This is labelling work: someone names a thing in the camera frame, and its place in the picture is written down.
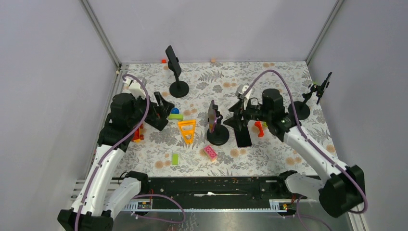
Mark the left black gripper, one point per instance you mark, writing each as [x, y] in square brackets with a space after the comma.
[163, 104]

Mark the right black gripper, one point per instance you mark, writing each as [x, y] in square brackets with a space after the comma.
[235, 122]

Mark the black phone purple case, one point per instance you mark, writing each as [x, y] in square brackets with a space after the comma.
[242, 135]

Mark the black pole stand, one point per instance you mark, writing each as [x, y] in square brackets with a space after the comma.
[220, 136]
[302, 110]

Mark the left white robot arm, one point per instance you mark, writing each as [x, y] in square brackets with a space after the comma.
[93, 210]

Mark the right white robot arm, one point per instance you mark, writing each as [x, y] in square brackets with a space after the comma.
[339, 187]

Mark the back left pole stand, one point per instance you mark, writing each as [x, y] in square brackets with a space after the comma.
[178, 89]

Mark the black phone on back stand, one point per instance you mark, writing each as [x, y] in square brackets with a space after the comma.
[173, 62]

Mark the blue arch block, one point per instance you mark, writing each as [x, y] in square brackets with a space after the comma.
[175, 111]

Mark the floral patterned table mat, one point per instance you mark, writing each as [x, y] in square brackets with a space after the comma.
[266, 156]

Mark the long green block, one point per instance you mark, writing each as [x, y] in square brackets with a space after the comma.
[176, 117]

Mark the red arch block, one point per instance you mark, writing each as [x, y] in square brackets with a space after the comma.
[259, 126]

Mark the red yellow toy truck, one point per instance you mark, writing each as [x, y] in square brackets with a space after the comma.
[138, 135]

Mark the pink studded toy brick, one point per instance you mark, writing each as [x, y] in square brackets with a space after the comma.
[210, 152]

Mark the small green block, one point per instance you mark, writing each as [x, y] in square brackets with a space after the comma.
[175, 159]

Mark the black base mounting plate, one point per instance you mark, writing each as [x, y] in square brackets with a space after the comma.
[220, 192]

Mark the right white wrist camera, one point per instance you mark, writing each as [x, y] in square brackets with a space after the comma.
[244, 94]

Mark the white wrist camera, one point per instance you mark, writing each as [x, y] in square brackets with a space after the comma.
[135, 87]
[244, 94]

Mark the orange triangular plastic frame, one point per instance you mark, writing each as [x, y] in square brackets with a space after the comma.
[187, 129]

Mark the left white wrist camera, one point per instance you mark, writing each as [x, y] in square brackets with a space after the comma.
[135, 87]

